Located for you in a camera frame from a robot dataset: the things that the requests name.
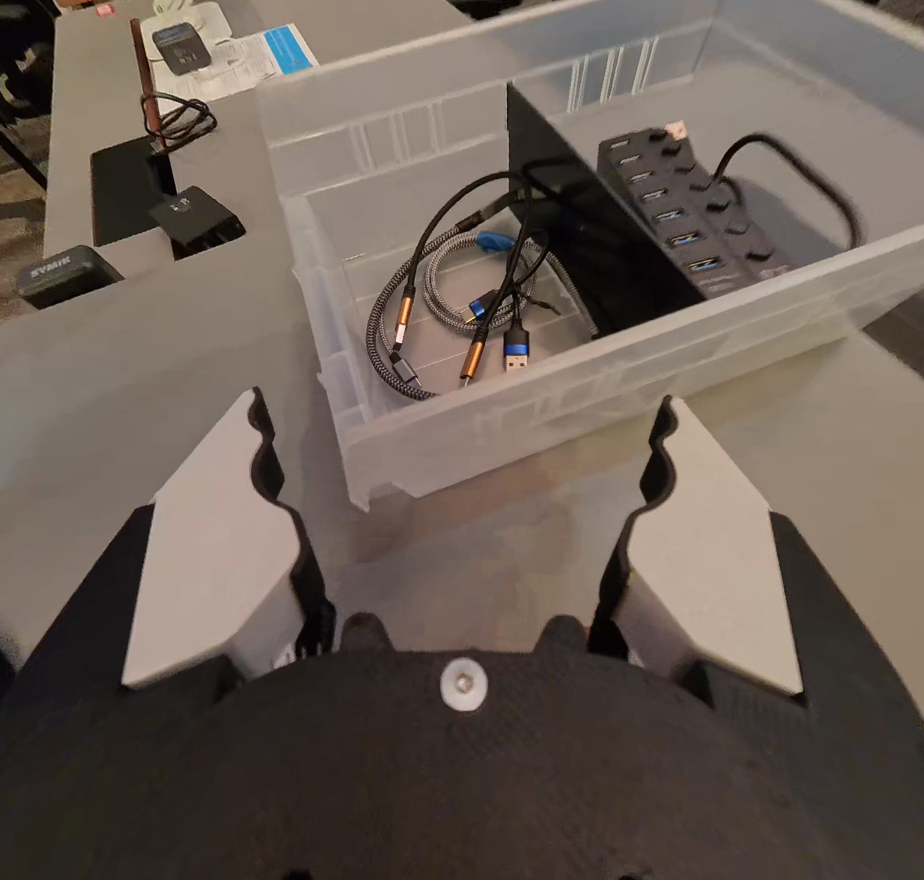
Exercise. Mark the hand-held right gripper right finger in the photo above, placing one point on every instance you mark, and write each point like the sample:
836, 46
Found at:
707, 570

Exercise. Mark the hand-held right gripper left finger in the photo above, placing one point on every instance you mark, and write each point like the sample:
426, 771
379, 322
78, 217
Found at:
209, 570

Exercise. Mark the clear plastic bin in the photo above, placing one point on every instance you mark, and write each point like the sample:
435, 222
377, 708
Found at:
505, 425

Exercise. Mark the black usb hub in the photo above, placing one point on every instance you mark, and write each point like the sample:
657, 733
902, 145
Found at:
689, 198

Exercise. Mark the black device with white print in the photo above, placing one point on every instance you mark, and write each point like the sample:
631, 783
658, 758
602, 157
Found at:
68, 277

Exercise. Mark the black bin divider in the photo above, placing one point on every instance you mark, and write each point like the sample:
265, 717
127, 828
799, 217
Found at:
577, 245

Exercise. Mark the black power adapter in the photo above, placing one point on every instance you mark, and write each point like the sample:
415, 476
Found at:
195, 216

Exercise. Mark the black charger block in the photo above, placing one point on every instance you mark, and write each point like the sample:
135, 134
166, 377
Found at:
179, 48

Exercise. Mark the white leaflet with blue panel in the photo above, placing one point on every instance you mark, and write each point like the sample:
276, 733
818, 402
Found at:
289, 46

